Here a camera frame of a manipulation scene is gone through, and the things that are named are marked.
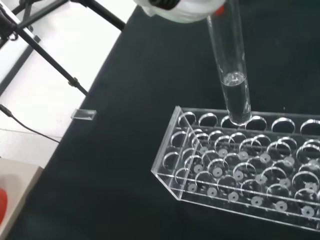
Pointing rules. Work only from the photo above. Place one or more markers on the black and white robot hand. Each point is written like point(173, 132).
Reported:
point(185, 12)

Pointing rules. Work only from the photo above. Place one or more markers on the clear plastic test tube rack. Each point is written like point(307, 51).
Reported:
point(225, 195)

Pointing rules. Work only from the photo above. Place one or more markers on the black tripod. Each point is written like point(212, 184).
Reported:
point(50, 57)

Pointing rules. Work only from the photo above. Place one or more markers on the small clear cloth clip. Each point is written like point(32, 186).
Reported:
point(83, 114)

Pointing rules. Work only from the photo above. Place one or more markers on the black bench cloth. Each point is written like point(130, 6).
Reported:
point(112, 175)

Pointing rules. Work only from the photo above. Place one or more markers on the pale box with red button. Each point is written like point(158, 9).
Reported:
point(20, 180)

